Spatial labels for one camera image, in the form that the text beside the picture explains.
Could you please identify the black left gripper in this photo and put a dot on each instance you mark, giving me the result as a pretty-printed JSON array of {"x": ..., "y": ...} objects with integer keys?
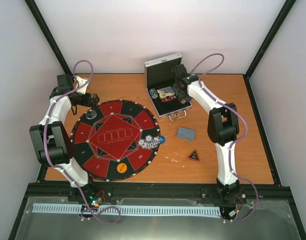
[{"x": 93, "y": 102}]

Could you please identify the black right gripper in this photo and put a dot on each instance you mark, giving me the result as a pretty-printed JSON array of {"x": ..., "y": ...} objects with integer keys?
[{"x": 186, "y": 98}]

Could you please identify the clear dealer button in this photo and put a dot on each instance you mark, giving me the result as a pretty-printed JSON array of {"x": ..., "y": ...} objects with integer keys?
[{"x": 91, "y": 114}]

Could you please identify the poker chip row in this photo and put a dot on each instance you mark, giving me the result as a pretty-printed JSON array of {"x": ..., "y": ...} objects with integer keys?
[{"x": 153, "y": 93}]

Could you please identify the grey card deck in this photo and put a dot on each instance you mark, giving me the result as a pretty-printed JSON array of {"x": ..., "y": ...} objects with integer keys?
[{"x": 185, "y": 134}]

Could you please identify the blue small blind button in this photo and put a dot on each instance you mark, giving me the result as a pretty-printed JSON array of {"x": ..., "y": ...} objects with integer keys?
[{"x": 161, "y": 139}]

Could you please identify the blue white poker chips pile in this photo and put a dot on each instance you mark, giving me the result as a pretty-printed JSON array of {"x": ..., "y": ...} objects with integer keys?
[{"x": 149, "y": 142}]

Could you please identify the orange big blind button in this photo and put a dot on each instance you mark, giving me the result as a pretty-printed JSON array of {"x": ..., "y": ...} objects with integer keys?
[{"x": 121, "y": 168}]

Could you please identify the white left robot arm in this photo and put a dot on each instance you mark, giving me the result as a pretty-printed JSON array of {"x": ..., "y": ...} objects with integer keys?
[{"x": 50, "y": 140}]

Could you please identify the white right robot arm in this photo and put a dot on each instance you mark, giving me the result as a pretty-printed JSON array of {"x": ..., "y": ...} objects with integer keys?
[{"x": 222, "y": 127}]

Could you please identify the red dice row in case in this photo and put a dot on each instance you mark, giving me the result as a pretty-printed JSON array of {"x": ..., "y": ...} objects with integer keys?
[{"x": 168, "y": 99}]

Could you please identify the boxed card deck in case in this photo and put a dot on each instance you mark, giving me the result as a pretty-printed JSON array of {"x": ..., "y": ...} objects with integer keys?
[{"x": 165, "y": 92}]

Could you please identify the aluminium poker chip case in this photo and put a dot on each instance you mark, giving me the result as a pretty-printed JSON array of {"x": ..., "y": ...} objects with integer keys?
[{"x": 158, "y": 75}]

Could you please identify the round red black poker mat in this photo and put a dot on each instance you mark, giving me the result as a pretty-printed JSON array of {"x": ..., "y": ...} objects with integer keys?
[{"x": 100, "y": 144}]

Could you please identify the red black triangular button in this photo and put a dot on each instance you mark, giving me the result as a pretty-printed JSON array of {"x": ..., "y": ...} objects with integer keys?
[{"x": 194, "y": 156}]

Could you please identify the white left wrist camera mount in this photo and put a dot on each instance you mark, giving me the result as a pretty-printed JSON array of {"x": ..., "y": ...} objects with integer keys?
[{"x": 82, "y": 84}]

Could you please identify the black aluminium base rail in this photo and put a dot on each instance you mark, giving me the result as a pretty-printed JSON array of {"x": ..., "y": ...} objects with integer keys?
[{"x": 202, "y": 193}]

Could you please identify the light blue cable duct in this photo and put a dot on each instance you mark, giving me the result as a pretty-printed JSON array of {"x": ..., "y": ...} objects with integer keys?
[{"x": 132, "y": 210}]

